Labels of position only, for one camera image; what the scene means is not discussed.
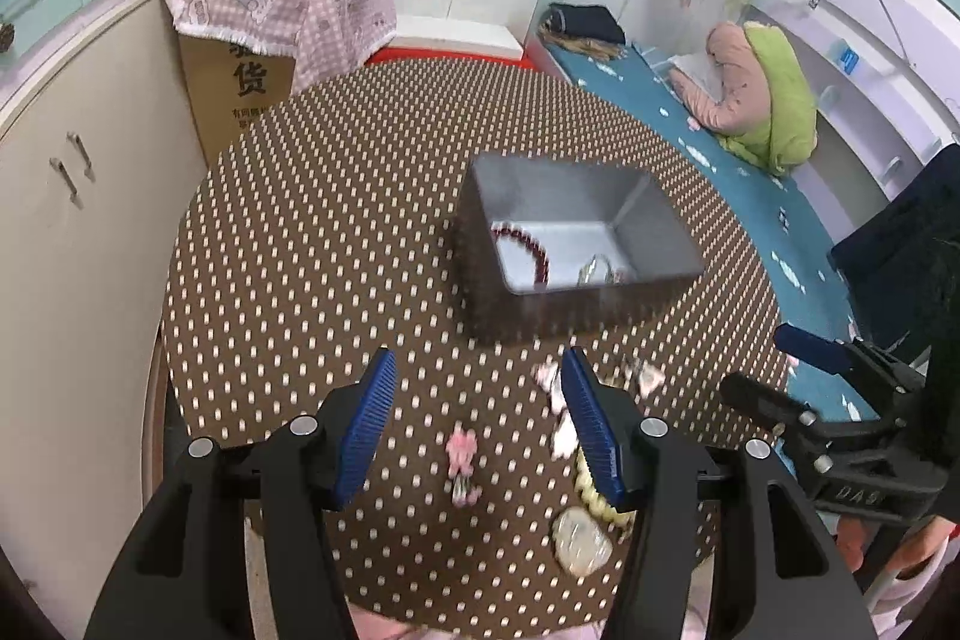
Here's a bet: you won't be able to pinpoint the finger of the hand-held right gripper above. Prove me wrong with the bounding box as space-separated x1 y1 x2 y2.
720 374 820 435
774 323 927 390

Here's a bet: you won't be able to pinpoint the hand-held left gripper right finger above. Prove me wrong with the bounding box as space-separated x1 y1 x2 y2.
561 347 875 640

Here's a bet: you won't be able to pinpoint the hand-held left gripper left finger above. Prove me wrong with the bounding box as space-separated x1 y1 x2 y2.
82 346 398 640

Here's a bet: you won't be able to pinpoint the pink white bow clip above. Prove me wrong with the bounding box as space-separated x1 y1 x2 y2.
532 361 571 416
619 355 667 397

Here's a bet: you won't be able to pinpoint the pale green bead bracelet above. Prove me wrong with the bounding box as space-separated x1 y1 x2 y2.
574 449 638 525

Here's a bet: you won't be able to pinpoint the pink flower hair clip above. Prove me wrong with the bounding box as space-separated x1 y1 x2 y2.
444 426 481 507

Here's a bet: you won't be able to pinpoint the silver tin box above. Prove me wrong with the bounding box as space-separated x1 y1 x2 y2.
450 152 706 345

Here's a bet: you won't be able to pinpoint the person's right forearm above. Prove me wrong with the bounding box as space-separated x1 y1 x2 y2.
911 220 960 525

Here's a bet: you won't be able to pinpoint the dark navy garment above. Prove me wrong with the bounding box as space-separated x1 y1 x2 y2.
829 145 960 348

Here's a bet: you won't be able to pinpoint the silver bangle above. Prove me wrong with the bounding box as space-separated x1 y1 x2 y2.
577 251 635 289

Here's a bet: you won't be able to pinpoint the brown polka dot tablecloth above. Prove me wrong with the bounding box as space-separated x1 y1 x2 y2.
161 56 796 633

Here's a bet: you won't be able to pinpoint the blue printed bed sheet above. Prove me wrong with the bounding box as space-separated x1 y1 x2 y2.
544 40 882 431

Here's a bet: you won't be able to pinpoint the pink and green pillow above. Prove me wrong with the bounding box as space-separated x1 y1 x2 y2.
720 21 818 176

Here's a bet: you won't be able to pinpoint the white pillow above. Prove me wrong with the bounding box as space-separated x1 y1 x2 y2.
667 51 725 94

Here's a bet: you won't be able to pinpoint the white cabinet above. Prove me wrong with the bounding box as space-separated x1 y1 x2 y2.
0 0 211 611

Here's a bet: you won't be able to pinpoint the cardboard box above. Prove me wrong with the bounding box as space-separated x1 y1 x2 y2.
176 29 301 161

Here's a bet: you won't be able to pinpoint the red stool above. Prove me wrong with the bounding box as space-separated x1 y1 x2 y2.
364 46 542 79

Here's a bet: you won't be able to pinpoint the folded tan cloth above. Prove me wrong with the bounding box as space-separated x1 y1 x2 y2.
540 34 631 65

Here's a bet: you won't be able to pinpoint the flat white box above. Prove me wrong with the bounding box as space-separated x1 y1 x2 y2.
390 14 522 62

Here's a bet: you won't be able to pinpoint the folded dark clothes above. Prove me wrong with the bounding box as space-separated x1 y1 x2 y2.
544 2 627 49

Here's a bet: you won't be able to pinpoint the dark red bead bracelet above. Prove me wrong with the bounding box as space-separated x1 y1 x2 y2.
491 221 552 292

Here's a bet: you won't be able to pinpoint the metal cabinet handle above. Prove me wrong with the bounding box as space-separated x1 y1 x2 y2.
67 131 97 182
49 156 82 206

